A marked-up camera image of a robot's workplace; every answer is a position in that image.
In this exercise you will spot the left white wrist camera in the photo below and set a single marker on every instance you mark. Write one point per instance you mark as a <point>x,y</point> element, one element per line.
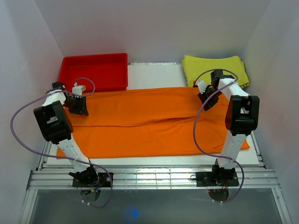
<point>78,89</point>

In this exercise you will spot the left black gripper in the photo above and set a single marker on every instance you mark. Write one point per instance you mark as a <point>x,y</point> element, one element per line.
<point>81,109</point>

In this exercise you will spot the orange trousers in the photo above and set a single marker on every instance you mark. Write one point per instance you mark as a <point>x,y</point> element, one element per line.
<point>149,122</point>

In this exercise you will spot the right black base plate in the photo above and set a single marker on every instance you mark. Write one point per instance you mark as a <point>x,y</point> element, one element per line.
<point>208,179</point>

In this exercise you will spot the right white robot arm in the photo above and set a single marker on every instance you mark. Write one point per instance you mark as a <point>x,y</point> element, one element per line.
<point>240,120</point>

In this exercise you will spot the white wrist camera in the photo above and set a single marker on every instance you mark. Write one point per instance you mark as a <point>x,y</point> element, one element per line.
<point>78,89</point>
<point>201,86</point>

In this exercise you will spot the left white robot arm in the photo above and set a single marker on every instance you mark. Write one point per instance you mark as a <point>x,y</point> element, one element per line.
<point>56,127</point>

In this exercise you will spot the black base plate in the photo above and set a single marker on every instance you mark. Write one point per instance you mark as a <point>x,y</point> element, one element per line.
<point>103,181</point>
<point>208,179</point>

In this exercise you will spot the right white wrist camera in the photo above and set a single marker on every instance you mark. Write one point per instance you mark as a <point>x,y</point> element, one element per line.
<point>201,86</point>

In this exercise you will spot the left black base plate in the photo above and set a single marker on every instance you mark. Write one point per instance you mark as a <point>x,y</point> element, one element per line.
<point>103,181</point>

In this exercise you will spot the folded yellow trousers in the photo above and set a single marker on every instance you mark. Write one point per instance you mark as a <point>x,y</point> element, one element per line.
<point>194,66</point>

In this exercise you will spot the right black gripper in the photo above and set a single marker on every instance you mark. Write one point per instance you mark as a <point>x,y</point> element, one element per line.
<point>209,104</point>

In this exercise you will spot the red plastic tray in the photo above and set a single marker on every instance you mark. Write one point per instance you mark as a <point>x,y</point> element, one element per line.
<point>105,72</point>

